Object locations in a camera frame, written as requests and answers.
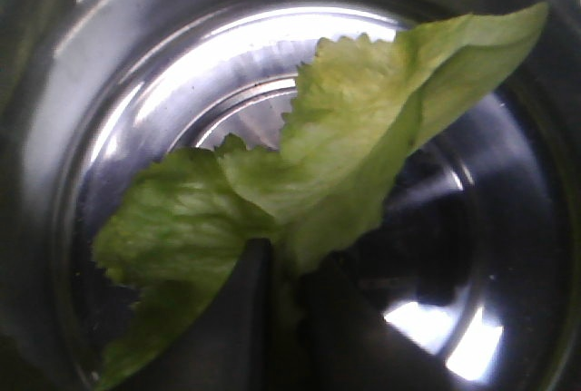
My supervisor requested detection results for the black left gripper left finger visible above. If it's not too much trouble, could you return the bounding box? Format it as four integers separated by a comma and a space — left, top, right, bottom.
117, 239, 272, 390

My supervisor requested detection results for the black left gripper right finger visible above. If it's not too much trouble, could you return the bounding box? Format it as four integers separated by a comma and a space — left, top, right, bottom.
301, 257, 454, 390

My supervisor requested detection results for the green lettuce leaf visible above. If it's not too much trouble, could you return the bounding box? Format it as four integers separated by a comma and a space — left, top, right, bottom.
93, 3, 548, 390

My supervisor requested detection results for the pale green electric pot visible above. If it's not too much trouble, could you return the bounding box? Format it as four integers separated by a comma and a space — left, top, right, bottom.
1, 0, 580, 390

